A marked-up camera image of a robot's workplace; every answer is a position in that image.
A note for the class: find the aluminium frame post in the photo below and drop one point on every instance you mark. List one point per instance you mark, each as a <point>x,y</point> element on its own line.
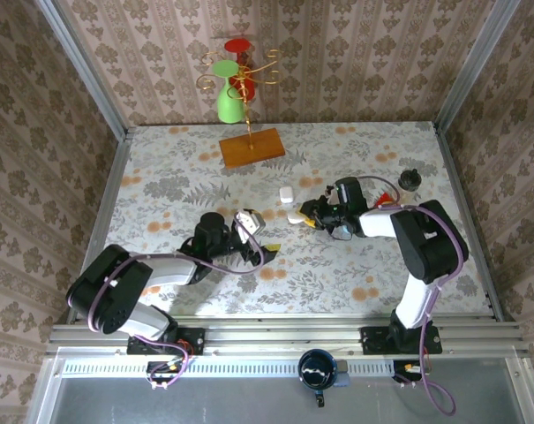
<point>85,70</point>
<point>474,66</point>

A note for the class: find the small dark jar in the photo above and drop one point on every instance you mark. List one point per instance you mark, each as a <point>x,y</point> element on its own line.
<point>410,181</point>

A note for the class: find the white rounded square earbud case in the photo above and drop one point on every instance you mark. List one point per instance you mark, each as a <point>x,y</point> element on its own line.
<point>286,194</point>

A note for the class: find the small grey box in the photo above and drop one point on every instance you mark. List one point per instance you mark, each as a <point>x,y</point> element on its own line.
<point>343,376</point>

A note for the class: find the aluminium table side rail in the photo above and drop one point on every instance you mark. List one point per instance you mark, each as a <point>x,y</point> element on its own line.
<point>467,212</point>
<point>103,221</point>

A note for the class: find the green plastic wine glass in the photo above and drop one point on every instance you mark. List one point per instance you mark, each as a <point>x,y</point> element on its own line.
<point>228,103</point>

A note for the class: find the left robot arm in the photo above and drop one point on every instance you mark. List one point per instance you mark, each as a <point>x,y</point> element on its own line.
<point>169,270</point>

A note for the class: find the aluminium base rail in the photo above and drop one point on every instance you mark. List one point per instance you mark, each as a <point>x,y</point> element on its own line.
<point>284,340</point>

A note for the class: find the grey metal sheet panel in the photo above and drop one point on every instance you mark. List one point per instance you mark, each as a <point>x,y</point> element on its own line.
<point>205,404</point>

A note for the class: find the dark blue mug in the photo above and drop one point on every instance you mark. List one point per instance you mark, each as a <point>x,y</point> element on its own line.
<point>317,370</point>

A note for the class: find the red plastic wine glass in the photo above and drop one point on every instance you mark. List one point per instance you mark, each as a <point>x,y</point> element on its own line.
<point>239,44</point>

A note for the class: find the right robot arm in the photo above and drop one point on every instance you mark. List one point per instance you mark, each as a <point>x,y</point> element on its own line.
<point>418,300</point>

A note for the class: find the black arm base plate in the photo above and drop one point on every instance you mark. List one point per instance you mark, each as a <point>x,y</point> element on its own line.
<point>196,342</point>
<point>374,342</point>

